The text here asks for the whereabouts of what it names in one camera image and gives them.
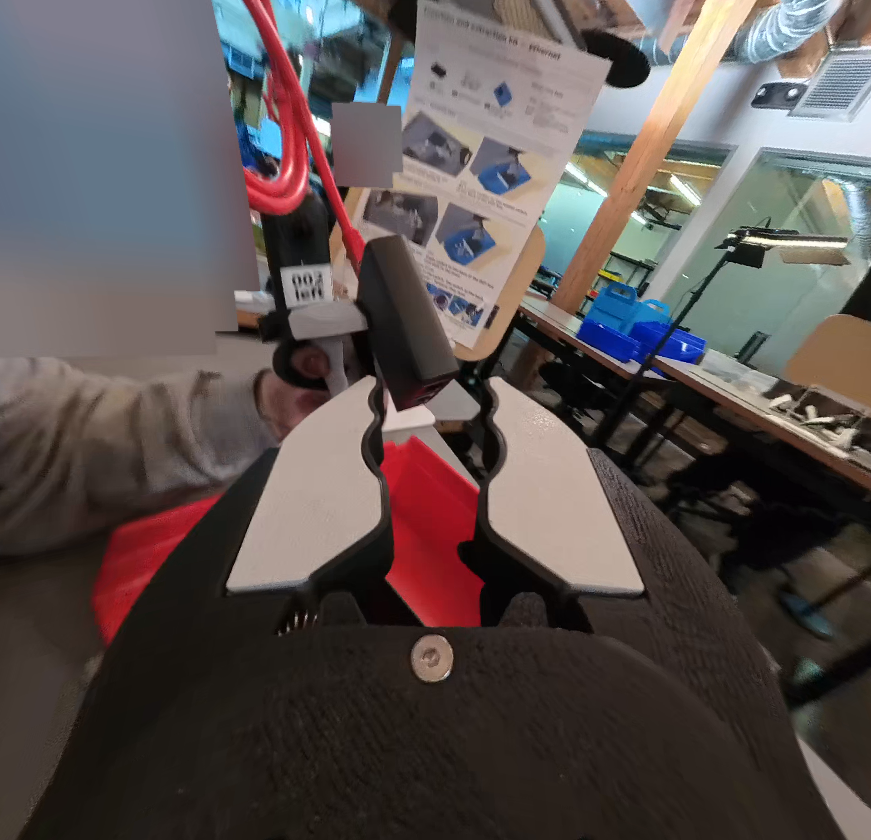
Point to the printed instruction poster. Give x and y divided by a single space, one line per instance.
497 159

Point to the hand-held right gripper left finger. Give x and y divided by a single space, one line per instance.
306 513

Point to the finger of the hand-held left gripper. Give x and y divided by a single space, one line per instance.
326 320

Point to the tray of white parts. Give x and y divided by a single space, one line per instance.
823 418

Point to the person's left hand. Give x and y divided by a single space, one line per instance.
292 408

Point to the black ethernet adapter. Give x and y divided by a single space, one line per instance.
401 322

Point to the blue plastic bin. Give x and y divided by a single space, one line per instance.
673 346

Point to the black oval lamp head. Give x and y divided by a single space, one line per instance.
616 57

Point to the black stand lamp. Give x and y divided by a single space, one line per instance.
782 241

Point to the red plastic bin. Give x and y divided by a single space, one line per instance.
429 513

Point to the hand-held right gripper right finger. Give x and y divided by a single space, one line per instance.
558 513

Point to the rounded wooden chair back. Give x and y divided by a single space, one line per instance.
837 353

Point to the metal air vent grille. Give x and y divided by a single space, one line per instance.
837 84

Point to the wooden post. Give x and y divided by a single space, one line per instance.
653 159

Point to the silver ribbed air duct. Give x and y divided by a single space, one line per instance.
769 16

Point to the long wooden work table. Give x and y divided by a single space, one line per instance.
748 404

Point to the person's left forearm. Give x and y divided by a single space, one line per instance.
122 445

